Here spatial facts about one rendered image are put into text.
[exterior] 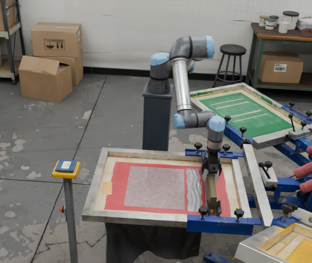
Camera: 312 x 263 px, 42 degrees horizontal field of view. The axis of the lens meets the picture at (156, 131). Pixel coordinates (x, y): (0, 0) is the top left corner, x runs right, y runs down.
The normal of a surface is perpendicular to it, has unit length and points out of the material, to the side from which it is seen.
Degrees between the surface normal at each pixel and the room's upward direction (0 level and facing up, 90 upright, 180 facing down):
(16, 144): 0
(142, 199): 0
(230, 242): 0
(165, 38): 90
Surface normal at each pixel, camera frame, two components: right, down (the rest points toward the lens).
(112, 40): -0.05, 0.50
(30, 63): -0.19, -0.22
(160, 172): 0.04, -0.87
